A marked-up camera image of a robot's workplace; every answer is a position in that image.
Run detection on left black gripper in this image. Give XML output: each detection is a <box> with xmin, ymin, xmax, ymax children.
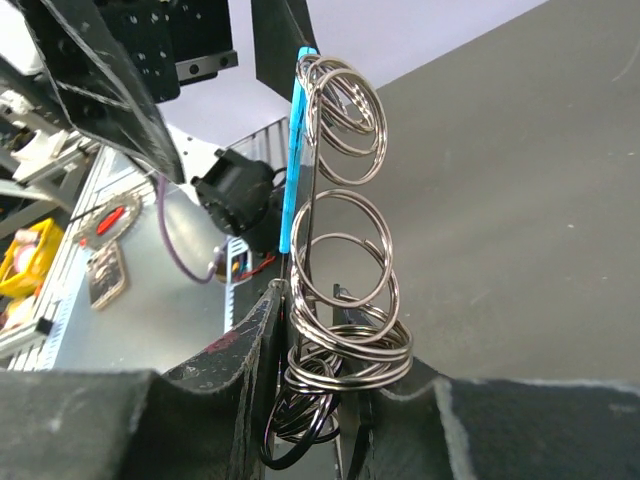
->
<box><xmin>17</xmin><ymin>0</ymin><xmax>318</xmax><ymax>183</ymax></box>

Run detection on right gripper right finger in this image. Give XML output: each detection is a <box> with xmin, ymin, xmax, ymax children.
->
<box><xmin>332</xmin><ymin>284</ymin><xmax>640</xmax><ymax>480</ymax></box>

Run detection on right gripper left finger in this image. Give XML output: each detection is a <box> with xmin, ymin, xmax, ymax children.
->
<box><xmin>1</xmin><ymin>281</ymin><xmax>283</xmax><ymax>479</ymax></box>

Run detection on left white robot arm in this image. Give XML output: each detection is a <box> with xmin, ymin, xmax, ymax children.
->
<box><xmin>1</xmin><ymin>1</ymin><xmax>317</xmax><ymax>253</ymax></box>

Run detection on smartphone on bench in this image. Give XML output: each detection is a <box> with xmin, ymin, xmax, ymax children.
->
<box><xmin>87</xmin><ymin>241</ymin><xmax>127</xmax><ymax>310</ymax></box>

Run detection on red-centred round object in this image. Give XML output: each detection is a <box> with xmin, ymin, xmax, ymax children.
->
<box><xmin>73</xmin><ymin>193</ymin><xmax>142</xmax><ymax>250</ymax></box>

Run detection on yellow box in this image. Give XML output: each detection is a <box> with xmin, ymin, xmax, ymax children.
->
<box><xmin>1</xmin><ymin>218</ymin><xmax>64</xmax><ymax>298</ymax></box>

